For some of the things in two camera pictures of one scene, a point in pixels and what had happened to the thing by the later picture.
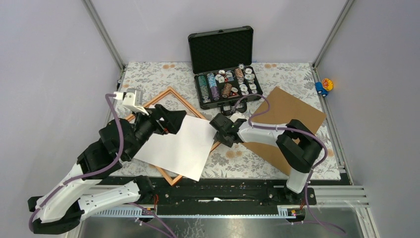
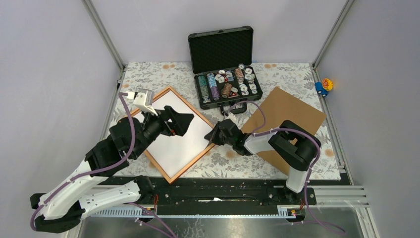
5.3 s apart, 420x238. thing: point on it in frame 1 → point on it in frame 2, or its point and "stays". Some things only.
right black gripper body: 221,136 → 221,139
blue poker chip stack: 211,80 stays
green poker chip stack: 203,83 stays
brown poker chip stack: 227,89 stays
